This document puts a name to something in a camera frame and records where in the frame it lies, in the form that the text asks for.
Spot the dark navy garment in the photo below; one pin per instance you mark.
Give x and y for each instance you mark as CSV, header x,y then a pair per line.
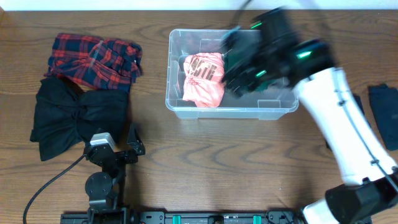
x,y
383,102

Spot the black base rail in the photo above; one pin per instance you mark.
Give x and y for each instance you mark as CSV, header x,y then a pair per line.
x,y
270,217

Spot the red navy plaid shirt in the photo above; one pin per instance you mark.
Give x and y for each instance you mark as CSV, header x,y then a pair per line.
x,y
101,64

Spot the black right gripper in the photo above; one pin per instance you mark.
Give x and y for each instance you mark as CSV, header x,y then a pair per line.
x,y
245,69

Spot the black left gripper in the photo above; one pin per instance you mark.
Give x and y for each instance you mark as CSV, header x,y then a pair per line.
x,y
116,156

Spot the pink printed shirt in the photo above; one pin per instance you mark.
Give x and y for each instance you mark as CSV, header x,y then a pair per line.
x,y
203,75

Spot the clear plastic storage bin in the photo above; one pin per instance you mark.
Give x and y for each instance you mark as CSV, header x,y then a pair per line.
x,y
269,104

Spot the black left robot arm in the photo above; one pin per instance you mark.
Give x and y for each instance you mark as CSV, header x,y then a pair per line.
x,y
106,188

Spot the black bundled garment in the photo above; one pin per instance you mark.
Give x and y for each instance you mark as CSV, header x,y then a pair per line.
x,y
64,116

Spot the black garment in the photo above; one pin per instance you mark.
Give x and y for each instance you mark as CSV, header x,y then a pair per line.
x,y
358,101
64,116

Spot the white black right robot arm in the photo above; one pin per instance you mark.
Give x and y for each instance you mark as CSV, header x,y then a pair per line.
x,y
368,172

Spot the dark green garment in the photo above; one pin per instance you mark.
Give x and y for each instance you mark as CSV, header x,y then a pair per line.
x,y
245,74

